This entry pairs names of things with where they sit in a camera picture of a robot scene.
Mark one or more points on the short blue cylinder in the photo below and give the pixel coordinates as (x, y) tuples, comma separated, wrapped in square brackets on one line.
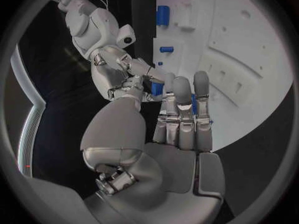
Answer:
[(166, 49)]

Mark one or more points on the large blue cylinder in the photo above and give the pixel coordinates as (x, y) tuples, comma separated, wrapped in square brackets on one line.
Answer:
[(163, 15)]

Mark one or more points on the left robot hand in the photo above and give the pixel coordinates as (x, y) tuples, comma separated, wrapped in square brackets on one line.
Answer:
[(163, 171)]

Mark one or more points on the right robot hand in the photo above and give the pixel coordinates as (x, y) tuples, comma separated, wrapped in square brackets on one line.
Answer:
[(109, 74)]

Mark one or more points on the blue plug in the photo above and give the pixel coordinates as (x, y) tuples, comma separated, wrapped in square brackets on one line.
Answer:
[(157, 89)]

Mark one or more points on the white task board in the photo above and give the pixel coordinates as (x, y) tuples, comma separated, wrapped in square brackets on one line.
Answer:
[(233, 115)]

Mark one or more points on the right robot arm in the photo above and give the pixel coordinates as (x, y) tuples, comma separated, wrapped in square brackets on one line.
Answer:
[(86, 22)]

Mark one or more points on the small blue peg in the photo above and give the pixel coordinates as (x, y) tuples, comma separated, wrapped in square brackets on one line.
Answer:
[(160, 63)]

